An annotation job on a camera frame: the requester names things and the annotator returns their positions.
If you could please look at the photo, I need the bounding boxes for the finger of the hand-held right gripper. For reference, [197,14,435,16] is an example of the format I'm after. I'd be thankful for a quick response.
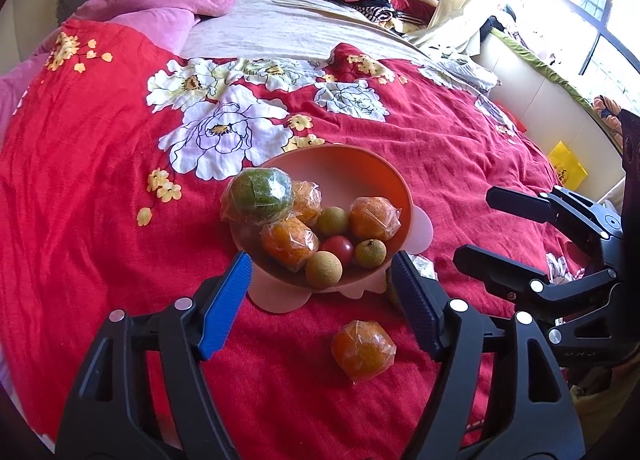
[452,243,619,321]
[486,185,622,241]

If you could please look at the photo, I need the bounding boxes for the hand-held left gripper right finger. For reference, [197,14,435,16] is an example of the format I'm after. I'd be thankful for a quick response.
[391,250,586,460]

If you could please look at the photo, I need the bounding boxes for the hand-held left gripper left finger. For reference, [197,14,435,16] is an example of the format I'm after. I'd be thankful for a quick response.
[55,251,253,460]

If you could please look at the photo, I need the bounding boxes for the brownish green round fruit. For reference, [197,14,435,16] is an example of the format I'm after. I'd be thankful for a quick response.
[354,239,388,269]

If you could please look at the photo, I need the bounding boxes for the plastic-wrapped orange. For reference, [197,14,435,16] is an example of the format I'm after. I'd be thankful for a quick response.
[331,320,397,383]
[348,196,402,241]
[260,216,320,271]
[291,180,323,227]

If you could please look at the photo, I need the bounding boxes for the small tan longan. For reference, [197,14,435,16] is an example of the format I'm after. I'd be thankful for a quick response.
[305,251,344,289]
[316,206,350,237]

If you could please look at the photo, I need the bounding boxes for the green and orange fruit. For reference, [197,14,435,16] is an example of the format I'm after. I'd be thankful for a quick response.
[221,167,294,227]

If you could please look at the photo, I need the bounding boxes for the orange plastic bowl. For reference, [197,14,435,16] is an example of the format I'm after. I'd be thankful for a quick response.
[231,144,435,314]

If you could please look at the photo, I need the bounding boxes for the yellow paper bag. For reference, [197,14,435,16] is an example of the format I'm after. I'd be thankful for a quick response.
[547,140,590,187]

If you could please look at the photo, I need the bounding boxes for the white windowsill cabinet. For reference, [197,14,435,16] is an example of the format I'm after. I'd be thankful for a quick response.
[475,30,627,201]

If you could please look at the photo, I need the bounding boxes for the red tomato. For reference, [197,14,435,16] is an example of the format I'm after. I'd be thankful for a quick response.
[320,235,355,265]

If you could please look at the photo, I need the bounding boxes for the green-edged sill cloth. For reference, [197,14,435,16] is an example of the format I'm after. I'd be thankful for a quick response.
[490,27,602,117]

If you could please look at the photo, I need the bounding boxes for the white crumpled cloth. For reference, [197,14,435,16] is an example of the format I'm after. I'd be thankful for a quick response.
[419,42,502,91]

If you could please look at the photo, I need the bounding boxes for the red floral blanket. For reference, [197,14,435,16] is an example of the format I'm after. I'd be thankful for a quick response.
[0,17,601,446]

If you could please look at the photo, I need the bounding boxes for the beige bed sheet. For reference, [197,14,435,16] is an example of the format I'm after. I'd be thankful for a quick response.
[180,0,453,68]

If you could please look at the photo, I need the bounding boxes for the light pink pillow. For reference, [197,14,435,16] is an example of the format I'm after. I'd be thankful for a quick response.
[107,7,202,54]

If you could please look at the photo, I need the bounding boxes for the pink fleece blanket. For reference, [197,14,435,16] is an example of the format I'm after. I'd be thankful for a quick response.
[0,54,52,133]

